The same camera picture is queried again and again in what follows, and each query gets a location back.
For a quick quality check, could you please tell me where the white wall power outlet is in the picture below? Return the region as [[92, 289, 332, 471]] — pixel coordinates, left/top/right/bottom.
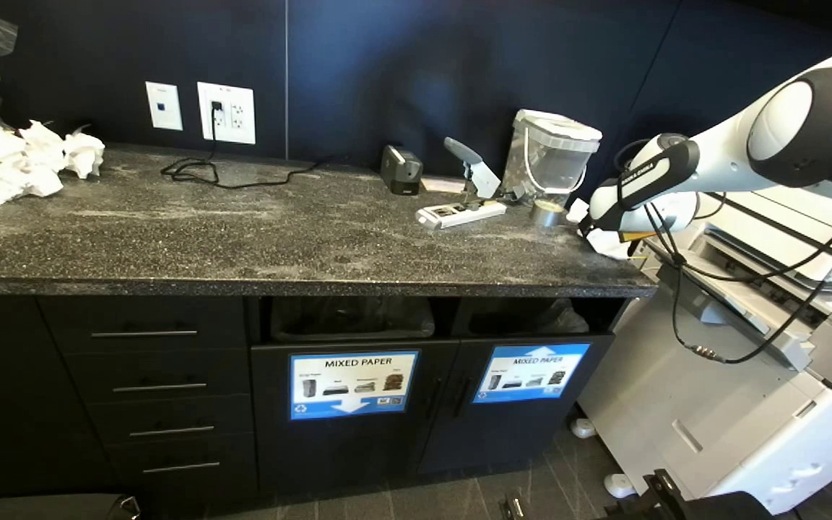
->
[[195, 78, 260, 147]]

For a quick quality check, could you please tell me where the clear plastic bucket white lid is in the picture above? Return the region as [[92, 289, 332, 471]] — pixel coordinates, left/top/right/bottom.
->
[[500, 108, 605, 208]]

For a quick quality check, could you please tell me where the black power cable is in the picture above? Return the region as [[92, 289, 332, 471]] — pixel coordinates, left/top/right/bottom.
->
[[160, 98, 323, 191]]

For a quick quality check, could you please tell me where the white wall data plate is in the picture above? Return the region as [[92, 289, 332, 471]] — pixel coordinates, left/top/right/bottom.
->
[[141, 78, 189, 134]]

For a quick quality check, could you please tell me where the grey white stapler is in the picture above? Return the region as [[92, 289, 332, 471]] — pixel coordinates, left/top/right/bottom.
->
[[413, 134, 513, 232]]

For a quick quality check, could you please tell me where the blue paper label down arrow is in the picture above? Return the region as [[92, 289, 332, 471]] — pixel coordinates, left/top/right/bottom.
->
[[287, 347, 419, 422]]

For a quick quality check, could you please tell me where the large white office printer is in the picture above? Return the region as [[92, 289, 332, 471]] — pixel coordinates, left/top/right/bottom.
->
[[575, 183, 832, 517]]

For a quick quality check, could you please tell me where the white crumpled paper pile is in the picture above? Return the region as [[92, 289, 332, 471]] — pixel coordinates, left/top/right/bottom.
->
[[0, 113, 110, 232]]

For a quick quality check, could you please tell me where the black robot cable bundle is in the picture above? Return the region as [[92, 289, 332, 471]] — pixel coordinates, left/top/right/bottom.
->
[[575, 134, 832, 371]]

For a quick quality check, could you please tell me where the white tissue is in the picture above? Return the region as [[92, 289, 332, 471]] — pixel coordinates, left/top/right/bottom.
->
[[585, 228, 635, 266]]

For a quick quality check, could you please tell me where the blue paper label up arrow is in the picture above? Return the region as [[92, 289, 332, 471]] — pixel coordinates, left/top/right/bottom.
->
[[472, 341, 592, 409]]

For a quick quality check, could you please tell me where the small black desk device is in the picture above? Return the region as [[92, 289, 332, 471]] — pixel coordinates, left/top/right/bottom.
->
[[378, 143, 424, 196]]

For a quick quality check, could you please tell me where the black recycling bin lid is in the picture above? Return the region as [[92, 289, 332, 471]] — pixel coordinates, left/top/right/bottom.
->
[[0, 280, 630, 517]]

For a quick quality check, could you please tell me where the silver drawer handle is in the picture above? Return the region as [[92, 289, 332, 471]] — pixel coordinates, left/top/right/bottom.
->
[[91, 328, 199, 341], [128, 422, 216, 440], [138, 461, 222, 478], [110, 380, 211, 397]]

